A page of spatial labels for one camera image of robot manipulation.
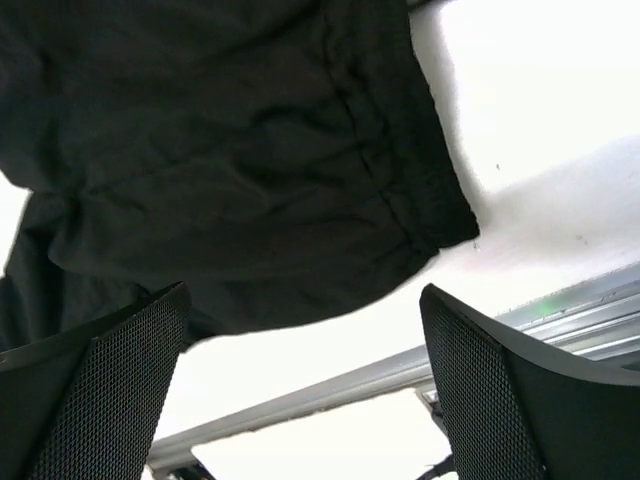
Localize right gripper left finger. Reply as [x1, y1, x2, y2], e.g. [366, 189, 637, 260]
[1, 283, 191, 480]

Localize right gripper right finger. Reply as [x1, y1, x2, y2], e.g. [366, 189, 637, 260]
[420, 284, 639, 479]

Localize black trousers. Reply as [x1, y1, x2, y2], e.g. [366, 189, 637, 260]
[1, 1, 479, 348]

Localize front aluminium rail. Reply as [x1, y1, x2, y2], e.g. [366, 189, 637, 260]
[147, 267, 639, 479]

